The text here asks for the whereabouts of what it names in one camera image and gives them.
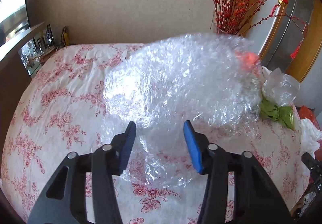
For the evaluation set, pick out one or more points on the white paper bag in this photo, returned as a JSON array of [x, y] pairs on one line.
[[310, 137]]

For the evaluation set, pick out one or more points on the red fu tassel ornament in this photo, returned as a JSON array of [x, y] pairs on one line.
[[304, 32]]

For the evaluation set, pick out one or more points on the orange bag near vase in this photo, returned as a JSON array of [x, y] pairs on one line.
[[249, 61]]

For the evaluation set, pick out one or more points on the lime green plastic bag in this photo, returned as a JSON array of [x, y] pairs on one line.
[[282, 114]]

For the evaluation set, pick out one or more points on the frosted glass sliding door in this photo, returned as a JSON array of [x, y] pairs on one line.
[[288, 35]]

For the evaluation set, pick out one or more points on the wooden door frame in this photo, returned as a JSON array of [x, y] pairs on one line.
[[262, 34]]

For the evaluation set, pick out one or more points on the bubble wrap sheet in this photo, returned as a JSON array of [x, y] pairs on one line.
[[195, 77]]

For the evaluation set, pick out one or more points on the floral pink white tablecloth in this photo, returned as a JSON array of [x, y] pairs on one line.
[[63, 110]]

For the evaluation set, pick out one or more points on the red-lined trash basket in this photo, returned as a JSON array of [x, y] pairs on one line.
[[305, 112]]

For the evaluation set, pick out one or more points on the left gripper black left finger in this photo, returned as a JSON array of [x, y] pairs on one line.
[[63, 198]]

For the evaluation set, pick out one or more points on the dark wooden tv cabinet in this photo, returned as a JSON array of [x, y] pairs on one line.
[[14, 76]]

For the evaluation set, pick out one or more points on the flat screen television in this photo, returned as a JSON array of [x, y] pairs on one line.
[[13, 19]]

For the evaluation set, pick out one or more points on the clear plastic bag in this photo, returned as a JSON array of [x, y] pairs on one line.
[[280, 88]]

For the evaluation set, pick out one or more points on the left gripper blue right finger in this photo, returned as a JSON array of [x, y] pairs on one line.
[[256, 198]]

